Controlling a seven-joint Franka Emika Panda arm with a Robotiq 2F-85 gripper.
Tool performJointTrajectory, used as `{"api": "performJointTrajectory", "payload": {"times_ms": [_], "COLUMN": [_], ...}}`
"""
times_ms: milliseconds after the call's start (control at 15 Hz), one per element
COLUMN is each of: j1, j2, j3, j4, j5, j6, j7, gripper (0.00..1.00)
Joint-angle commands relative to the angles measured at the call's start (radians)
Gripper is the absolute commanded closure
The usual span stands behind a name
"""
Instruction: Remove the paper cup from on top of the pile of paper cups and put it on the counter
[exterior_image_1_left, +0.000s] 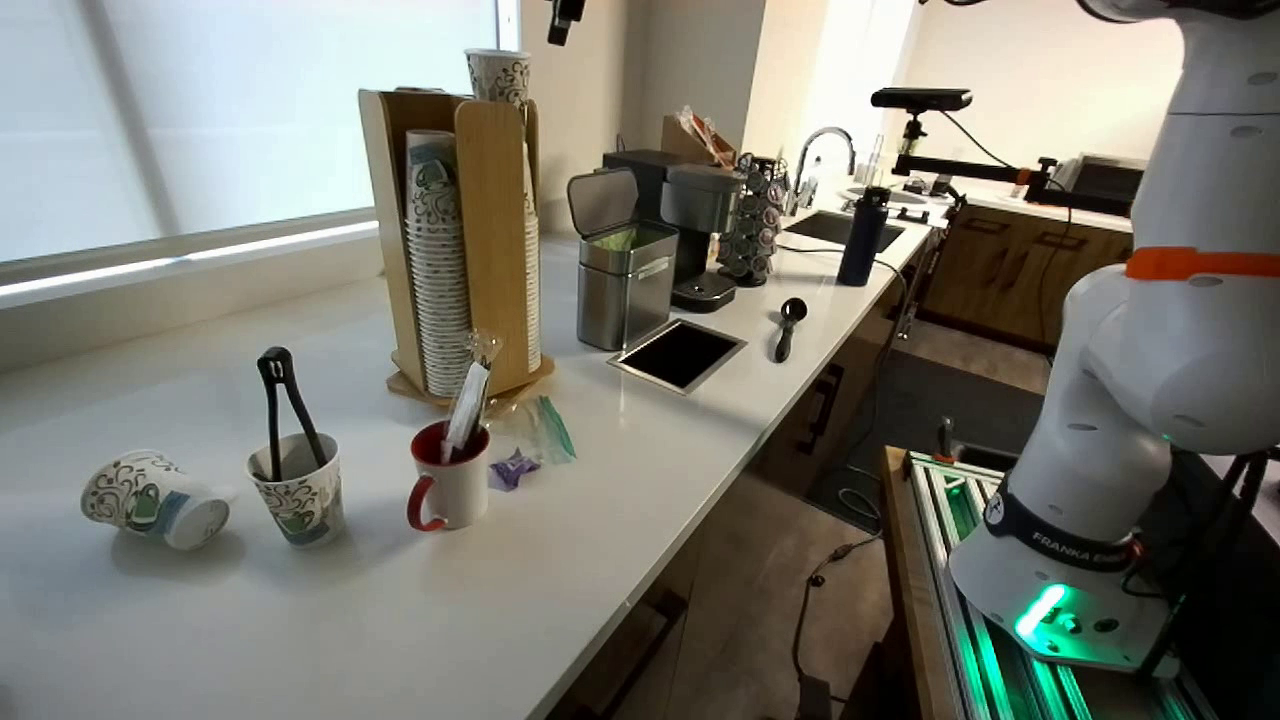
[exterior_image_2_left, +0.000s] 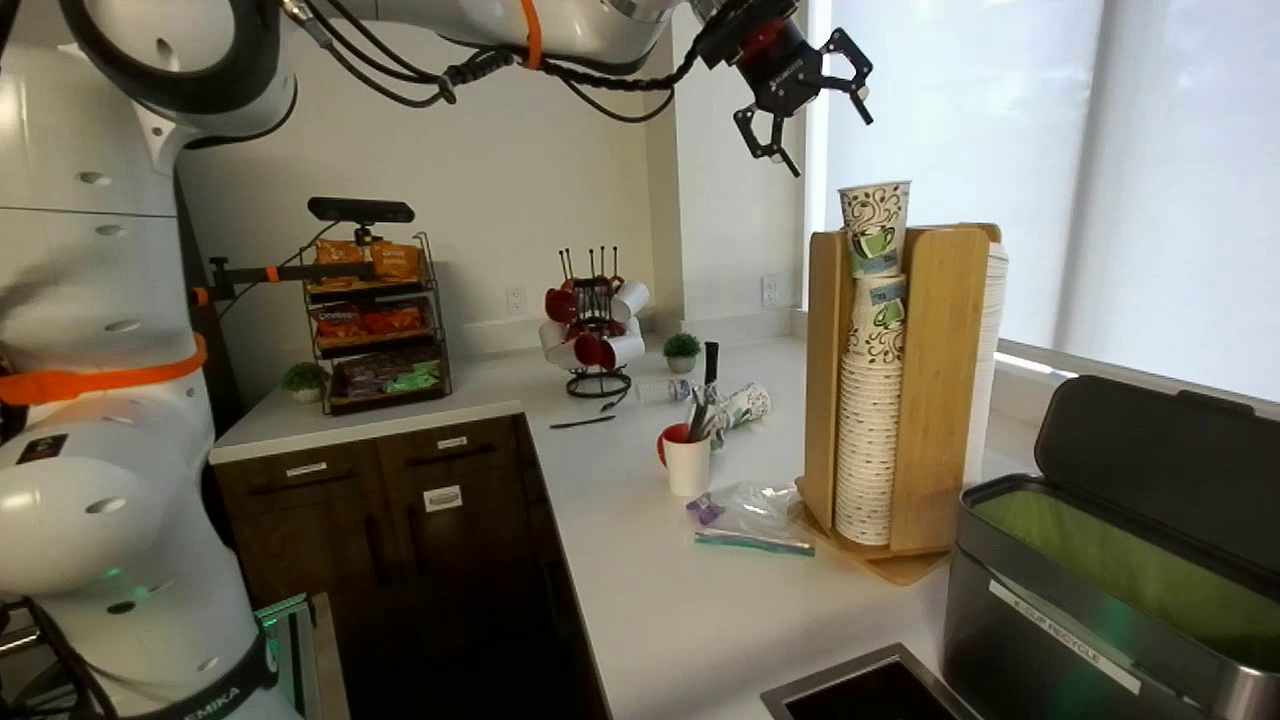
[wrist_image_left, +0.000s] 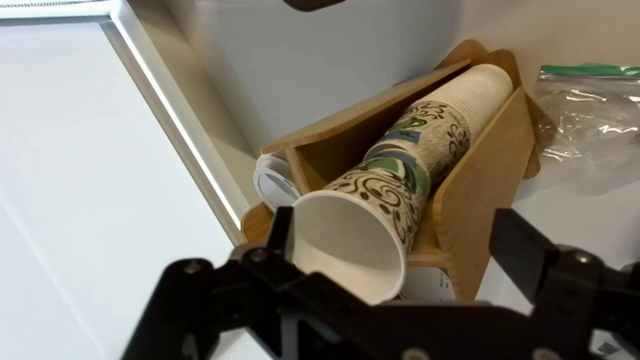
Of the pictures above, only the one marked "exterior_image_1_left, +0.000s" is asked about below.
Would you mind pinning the small purple wrapper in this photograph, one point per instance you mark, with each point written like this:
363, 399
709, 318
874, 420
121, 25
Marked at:
512, 471

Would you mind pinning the black camera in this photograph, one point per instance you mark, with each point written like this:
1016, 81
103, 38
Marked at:
920, 98

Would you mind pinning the wooden cup holder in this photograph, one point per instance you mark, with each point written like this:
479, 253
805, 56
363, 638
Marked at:
497, 242

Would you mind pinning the black scoop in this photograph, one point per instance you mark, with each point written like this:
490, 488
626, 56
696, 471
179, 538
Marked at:
790, 312

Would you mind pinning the black tumbler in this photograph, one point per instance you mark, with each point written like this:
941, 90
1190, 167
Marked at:
861, 242

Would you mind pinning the clear plastic bag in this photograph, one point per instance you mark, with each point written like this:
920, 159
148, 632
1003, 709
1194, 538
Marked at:
466, 406

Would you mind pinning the coffee pod carousel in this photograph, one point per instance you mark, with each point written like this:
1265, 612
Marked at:
752, 223

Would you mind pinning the stainless steel trash bin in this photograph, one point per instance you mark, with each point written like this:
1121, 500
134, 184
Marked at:
626, 292

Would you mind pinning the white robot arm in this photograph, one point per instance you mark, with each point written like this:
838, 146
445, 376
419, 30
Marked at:
1174, 334

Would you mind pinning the brown wooden cabinet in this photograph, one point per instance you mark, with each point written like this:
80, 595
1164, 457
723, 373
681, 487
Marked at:
1014, 273

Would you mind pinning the patterned paper cup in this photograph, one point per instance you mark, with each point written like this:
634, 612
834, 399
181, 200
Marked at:
497, 78
306, 505
143, 493

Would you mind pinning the black box device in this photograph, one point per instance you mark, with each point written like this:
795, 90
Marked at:
1105, 183

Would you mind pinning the stack of paper cups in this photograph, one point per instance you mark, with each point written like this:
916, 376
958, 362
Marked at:
437, 264

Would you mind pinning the black tongs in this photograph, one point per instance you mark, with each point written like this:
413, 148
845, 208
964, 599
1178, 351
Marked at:
279, 364

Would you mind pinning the red and white mug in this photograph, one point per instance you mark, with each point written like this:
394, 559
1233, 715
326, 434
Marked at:
462, 499

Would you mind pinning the black camera stand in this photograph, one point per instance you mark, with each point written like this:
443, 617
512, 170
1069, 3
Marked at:
963, 167

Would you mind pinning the flat black tablet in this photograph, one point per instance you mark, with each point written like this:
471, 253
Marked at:
677, 355

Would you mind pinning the wooden box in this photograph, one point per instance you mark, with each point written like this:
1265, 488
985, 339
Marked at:
685, 141

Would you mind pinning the chrome faucet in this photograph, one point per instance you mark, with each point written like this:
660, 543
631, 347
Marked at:
802, 167

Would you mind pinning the dark sink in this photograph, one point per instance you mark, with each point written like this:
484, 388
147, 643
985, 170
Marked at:
827, 227

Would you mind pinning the robot mounting table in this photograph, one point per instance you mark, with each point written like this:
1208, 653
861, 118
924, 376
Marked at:
933, 600

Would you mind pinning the window with white blinds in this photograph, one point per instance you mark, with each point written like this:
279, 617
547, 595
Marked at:
264, 92

